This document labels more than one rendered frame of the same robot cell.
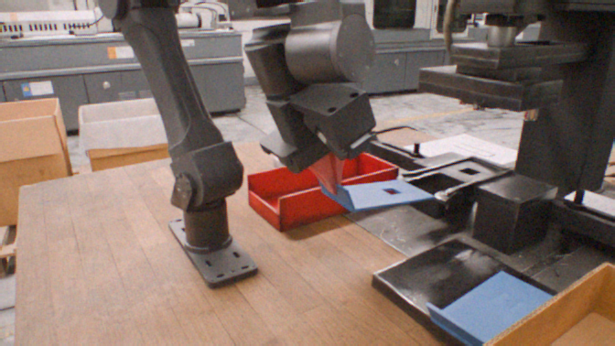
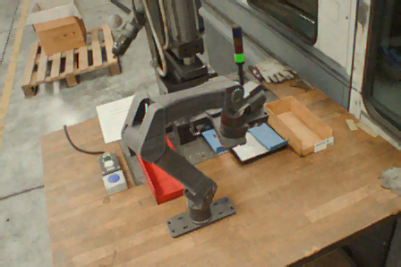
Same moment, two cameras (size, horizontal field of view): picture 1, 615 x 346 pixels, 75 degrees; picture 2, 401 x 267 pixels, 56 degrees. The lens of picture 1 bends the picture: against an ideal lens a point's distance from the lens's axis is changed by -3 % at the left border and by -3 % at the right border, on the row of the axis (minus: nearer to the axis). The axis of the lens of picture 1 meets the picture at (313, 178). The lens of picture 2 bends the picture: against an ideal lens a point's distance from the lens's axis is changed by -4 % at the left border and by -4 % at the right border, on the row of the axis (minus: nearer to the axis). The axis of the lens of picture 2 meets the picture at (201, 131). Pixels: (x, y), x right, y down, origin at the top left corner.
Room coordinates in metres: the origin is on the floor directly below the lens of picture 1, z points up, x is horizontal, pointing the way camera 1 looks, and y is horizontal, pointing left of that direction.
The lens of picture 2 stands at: (0.27, 0.87, 1.76)
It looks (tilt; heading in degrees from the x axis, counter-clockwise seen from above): 36 degrees down; 287
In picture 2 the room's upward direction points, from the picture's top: 10 degrees counter-clockwise
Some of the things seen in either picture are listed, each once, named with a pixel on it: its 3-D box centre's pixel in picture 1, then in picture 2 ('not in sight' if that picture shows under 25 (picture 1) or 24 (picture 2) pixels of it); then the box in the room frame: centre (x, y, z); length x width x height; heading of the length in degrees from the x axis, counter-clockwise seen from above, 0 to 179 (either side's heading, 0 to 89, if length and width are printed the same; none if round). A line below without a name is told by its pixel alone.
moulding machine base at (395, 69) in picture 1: (440, 56); not in sight; (7.39, -2.20, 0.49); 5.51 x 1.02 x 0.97; 120
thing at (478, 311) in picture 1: (494, 302); (268, 134); (0.36, -0.20, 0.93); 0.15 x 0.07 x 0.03; 127
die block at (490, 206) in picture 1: (476, 200); (200, 121); (0.62, -0.27, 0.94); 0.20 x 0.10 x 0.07; 33
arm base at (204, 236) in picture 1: (206, 223); (199, 208); (0.53, 0.15, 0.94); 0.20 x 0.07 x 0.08; 33
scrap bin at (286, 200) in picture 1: (324, 186); (162, 167); (0.69, -0.02, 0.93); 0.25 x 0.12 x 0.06; 123
